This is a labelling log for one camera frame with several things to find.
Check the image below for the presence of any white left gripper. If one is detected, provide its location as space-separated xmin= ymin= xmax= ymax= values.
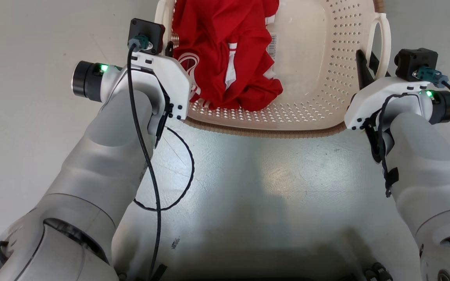
xmin=129 ymin=41 xmax=191 ymax=121

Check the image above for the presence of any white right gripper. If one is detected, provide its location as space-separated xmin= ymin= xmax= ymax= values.
xmin=344 ymin=50 xmax=431 ymax=131

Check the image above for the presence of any cream perforated plastic laundry basket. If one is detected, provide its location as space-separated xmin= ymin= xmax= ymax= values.
xmin=154 ymin=0 xmax=392 ymax=139

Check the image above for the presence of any red garment with white stripes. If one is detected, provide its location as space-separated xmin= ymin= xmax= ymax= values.
xmin=172 ymin=0 xmax=284 ymax=112

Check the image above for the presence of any black left camera cable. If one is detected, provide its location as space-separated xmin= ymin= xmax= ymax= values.
xmin=127 ymin=34 xmax=162 ymax=281

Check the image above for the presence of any thin black looping left cable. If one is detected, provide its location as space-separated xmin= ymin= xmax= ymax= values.
xmin=133 ymin=124 xmax=195 ymax=212

